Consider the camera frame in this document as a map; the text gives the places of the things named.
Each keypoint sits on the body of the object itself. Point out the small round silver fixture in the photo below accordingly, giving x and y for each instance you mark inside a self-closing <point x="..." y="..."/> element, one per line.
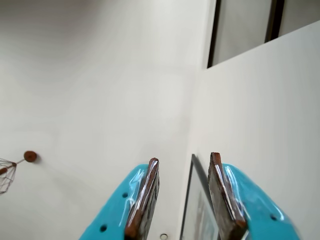
<point x="164" y="235"/>

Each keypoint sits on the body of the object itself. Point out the dark framed wall picture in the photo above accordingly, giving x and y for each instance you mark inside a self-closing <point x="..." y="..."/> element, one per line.
<point x="197" y="200"/>

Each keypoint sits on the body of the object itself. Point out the brown round ceiling mount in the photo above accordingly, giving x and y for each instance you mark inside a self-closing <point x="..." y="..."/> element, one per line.
<point x="30" y="156"/>

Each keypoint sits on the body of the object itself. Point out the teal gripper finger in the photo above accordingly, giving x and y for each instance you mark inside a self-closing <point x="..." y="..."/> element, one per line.
<point x="250" y="215"/>
<point x="120" y="215"/>

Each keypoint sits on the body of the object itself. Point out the dark vertical door frame bar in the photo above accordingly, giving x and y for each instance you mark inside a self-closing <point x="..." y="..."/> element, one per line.
<point x="274" y="20"/>

